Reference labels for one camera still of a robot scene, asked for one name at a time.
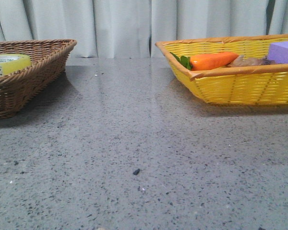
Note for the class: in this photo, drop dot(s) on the purple foam block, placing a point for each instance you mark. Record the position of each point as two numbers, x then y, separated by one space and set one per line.
278 52

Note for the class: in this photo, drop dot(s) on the brown dried object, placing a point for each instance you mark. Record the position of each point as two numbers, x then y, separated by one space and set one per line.
241 61

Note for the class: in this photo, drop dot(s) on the brown wicker basket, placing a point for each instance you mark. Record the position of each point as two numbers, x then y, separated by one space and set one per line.
48 60

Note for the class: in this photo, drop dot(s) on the yellow woven basket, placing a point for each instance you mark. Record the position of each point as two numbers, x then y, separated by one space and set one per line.
255 85

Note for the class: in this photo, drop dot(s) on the white curtain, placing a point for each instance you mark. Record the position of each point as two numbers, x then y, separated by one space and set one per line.
130 28

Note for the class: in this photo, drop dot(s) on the yellow tape roll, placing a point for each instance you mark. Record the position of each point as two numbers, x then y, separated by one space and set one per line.
10 63

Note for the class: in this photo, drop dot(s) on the orange toy carrot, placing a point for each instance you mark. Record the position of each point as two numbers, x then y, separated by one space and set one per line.
206 61

